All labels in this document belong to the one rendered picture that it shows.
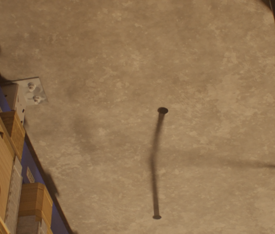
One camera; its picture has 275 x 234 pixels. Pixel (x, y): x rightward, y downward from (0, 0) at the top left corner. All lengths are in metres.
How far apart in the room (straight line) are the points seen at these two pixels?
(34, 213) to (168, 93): 0.56
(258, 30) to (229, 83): 0.22
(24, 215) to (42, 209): 0.06
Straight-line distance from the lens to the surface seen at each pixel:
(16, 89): 2.06
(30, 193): 1.97
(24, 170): 2.01
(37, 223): 1.89
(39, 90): 2.09
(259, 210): 2.61
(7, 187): 1.63
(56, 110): 2.15
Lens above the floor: 1.50
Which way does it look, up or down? 44 degrees down
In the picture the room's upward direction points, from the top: 180 degrees clockwise
